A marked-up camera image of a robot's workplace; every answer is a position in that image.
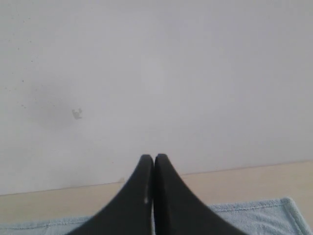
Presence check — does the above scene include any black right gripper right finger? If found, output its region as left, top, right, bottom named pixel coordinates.
left=154, top=154, right=245, bottom=235

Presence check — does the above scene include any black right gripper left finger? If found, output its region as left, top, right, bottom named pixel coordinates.
left=68, top=155, right=154, bottom=235

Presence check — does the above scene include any light blue fluffy towel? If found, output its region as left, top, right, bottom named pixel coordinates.
left=0, top=197, right=312, bottom=235

